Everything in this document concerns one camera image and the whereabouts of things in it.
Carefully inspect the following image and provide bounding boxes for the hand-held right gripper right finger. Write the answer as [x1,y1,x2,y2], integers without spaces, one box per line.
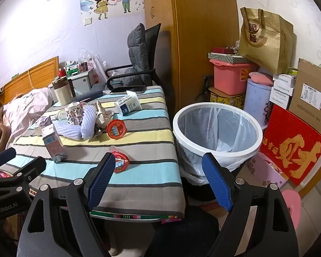
[201,152,300,257]

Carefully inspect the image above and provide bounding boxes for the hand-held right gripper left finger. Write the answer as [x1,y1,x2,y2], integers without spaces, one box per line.
[17,152,116,257]

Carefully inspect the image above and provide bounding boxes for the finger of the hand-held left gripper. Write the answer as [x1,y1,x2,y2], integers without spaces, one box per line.
[0,147,17,170]
[0,156,47,192]

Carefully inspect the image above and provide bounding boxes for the pink drink carton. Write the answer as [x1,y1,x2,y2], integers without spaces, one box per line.
[41,127,67,164]

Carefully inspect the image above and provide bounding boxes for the clear bin liner bag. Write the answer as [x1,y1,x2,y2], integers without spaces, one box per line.
[177,107,257,185]

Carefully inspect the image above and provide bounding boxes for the red lid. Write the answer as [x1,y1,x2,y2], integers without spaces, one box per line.
[107,120,127,139]

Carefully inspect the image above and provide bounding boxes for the white round trash bin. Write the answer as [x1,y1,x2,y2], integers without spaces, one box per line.
[172,102,263,201]

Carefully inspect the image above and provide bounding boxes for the patterned paper cup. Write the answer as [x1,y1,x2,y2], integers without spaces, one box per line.
[65,102,86,126]

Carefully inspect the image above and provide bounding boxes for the small purple printed packet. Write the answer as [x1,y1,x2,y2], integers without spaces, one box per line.
[32,116,53,136]

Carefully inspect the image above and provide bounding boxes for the lilac floral box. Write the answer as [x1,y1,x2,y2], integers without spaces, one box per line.
[239,152,289,190]

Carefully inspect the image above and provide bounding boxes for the pink duvet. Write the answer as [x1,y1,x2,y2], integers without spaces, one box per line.
[3,87,55,140]

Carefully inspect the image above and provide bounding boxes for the person's dark trousers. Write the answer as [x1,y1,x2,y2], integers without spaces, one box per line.
[144,206,220,257]

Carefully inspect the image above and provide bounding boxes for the crumpled white paper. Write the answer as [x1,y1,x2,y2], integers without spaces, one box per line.
[95,100,114,129]

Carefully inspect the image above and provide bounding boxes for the pink plastic stool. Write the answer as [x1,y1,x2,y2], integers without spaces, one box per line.
[281,189,302,220]

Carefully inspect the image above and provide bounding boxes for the beige tumbler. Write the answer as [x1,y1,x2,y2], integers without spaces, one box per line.
[52,75,76,106]

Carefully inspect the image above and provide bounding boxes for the yellow patterned box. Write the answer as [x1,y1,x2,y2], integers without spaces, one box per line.
[209,87,247,110]

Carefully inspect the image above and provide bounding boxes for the red board with gold character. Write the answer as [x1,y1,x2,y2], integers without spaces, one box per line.
[259,104,321,186]

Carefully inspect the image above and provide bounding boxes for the wooden bed headboard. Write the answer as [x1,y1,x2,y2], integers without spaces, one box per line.
[1,56,60,105]

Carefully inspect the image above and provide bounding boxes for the dark blue pouch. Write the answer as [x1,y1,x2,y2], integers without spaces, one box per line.
[76,90,107,102]

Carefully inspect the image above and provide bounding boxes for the lavender cylinder container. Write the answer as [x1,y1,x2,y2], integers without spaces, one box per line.
[243,78,273,126]

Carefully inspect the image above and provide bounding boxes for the black folded tripod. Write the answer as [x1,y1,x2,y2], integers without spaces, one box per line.
[201,75,214,105]

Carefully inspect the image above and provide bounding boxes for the black tablet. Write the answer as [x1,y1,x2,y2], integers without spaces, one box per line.
[110,85,146,95]

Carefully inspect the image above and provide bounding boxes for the white nightstand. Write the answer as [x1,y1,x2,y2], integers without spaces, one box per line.
[67,68,95,89]

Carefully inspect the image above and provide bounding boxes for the pink plastic storage bin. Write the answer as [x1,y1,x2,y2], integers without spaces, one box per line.
[209,59,257,96]

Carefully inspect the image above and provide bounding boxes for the pink round lid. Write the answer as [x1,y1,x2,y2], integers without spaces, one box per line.
[247,71,274,87]

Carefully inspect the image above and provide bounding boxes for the white plastic bag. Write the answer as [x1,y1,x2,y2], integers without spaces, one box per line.
[92,55,109,86]

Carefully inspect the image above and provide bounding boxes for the striped flat box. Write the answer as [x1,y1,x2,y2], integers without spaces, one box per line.
[207,53,244,64]

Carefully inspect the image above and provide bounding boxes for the brown cardboard box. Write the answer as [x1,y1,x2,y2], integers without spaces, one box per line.
[288,58,321,134]

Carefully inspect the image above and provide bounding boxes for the clear plastic bag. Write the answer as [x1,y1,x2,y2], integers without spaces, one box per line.
[77,48,93,62]

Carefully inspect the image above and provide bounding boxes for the red flat box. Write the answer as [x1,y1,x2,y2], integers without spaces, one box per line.
[213,47,234,55]

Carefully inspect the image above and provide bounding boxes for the wooden wardrobe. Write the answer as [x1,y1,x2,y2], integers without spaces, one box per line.
[142,0,240,110]

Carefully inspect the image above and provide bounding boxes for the grey chair cushion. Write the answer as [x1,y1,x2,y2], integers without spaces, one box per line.
[123,23,153,86]

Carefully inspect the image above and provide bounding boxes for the black office chair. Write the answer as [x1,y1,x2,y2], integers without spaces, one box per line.
[106,23,162,90]

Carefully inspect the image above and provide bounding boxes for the gold paper bag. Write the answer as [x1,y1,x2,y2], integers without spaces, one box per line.
[239,7,295,75]

